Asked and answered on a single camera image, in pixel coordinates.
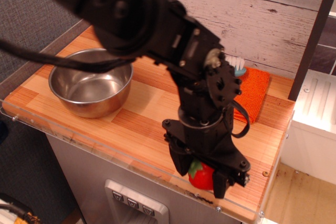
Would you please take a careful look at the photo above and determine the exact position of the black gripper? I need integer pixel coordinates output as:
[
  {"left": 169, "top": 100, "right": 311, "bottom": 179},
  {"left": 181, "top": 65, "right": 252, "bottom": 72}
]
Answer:
[{"left": 162, "top": 106, "right": 250, "bottom": 199}]

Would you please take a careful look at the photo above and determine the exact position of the red toy strawberry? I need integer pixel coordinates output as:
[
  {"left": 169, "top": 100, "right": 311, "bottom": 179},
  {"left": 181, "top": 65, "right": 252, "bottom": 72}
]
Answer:
[{"left": 188, "top": 159, "right": 214, "bottom": 190}]

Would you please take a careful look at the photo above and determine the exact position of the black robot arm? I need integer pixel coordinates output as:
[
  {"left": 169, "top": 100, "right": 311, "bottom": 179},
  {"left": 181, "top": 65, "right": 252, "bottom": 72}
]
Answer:
[{"left": 1, "top": 0, "right": 250, "bottom": 199}]

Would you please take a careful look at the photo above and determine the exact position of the silver dispenser panel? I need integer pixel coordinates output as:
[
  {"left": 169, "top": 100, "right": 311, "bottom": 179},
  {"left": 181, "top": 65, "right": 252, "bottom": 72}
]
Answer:
[{"left": 104, "top": 179, "right": 170, "bottom": 223}]

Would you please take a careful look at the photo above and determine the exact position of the orange folded cloth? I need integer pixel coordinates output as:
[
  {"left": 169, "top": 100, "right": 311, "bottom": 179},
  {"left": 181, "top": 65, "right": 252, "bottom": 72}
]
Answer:
[{"left": 235, "top": 67, "right": 270, "bottom": 124}]

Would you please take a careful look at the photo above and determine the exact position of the teal scrub brush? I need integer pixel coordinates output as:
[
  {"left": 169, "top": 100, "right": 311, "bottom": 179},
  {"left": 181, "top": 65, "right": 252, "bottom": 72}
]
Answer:
[{"left": 225, "top": 56, "right": 247, "bottom": 77}]

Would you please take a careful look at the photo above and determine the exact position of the clear acrylic table guard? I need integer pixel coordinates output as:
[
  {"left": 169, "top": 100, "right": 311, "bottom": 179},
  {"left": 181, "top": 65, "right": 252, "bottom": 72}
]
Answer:
[{"left": 2, "top": 95, "right": 294, "bottom": 223}]

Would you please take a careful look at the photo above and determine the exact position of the stainless steel bowl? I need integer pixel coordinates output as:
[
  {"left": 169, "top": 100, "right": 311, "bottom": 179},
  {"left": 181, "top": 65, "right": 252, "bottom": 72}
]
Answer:
[{"left": 49, "top": 63, "right": 133, "bottom": 118}]

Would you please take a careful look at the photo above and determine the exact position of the yellow object bottom left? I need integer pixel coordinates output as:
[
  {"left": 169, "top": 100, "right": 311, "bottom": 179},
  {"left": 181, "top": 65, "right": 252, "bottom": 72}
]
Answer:
[{"left": 1, "top": 204, "right": 41, "bottom": 224}]

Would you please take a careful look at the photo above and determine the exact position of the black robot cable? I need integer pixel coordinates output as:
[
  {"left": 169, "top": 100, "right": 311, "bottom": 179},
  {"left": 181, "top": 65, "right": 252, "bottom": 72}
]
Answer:
[{"left": 0, "top": 39, "right": 136, "bottom": 74}]

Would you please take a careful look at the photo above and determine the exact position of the dark grey right post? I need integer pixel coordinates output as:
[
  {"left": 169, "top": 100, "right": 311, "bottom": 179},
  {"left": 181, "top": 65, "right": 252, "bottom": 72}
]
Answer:
[{"left": 288, "top": 0, "right": 334, "bottom": 101}]

